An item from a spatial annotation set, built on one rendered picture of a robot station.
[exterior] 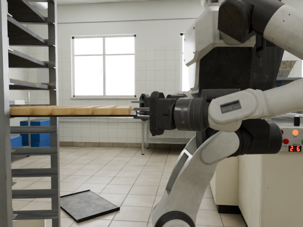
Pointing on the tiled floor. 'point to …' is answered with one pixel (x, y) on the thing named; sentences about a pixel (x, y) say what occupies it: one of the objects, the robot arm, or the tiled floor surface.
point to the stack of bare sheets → (86, 206)
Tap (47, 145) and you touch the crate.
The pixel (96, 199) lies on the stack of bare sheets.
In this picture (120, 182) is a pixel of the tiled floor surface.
